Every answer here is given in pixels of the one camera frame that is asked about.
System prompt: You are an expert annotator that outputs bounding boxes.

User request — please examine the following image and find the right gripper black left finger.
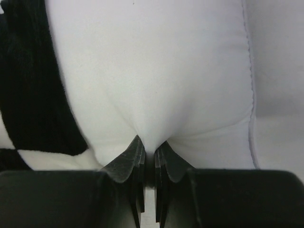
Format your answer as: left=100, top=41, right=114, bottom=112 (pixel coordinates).
left=97, top=136, right=146, bottom=228

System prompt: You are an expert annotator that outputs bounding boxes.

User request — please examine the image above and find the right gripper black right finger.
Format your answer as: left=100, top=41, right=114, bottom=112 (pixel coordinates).
left=154, top=142, right=202, bottom=228

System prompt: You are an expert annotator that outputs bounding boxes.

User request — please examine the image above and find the white pillow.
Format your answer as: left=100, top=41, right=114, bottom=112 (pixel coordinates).
left=46, top=0, right=257, bottom=169

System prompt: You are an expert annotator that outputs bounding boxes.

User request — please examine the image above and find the black white checkered pillowcase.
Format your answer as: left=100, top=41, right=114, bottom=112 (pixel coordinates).
left=0, top=0, right=101, bottom=171

